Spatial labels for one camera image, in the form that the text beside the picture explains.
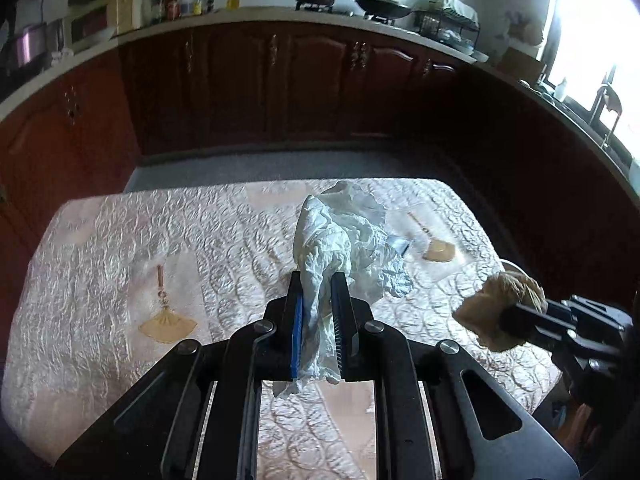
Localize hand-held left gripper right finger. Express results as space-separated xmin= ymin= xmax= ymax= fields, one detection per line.
xmin=330 ymin=271 xmax=581 ymax=480

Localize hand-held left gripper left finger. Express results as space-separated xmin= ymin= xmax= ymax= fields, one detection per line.
xmin=55 ymin=271 xmax=306 ymax=480

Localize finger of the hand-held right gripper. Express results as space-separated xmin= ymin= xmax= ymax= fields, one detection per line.
xmin=500 ymin=302 xmax=568 ymax=356

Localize beige paper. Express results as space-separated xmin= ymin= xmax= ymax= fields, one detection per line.
xmin=451 ymin=269 xmax=547 ymax=352

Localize white plastic bag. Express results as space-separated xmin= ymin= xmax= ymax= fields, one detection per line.
xmin=272 ymin=179 xmax=414 ymax=401

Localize small silver foil scrap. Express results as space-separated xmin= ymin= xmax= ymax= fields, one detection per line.
xmin=386 ymin=234 xmax=414 ymax=256

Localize quilted satin tablecloth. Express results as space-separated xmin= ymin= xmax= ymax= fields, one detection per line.
xmin=0 ymin=177 xmax=563 ymax=480

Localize red wooden kitchen cabinets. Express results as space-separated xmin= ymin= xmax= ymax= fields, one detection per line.
xmin=0 ymin=20 xmax=640 ymax=311

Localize brown cardboard box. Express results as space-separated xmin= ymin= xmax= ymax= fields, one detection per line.
xmin=500 ymin=47 xmax=549 ymax=84

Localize bright window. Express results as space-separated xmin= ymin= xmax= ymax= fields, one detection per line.
xmin=542 ymin=0 xmax=640 ymax=161

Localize white kitchen countertop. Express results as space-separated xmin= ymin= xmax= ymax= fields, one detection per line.
xmin=0 ymin=5 xmax=640 ymax=196

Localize black wok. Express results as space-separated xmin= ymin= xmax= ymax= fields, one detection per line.
xmin=349 ymin=0 xmax=414 ymax=21

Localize beige carton box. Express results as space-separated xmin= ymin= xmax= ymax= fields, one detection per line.
xmin=116 ymin=0 xmax=153 ymax=36

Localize black wire dish rack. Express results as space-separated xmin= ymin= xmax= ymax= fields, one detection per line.
xmin=416 ymin=0 xmax=482 ymax=54

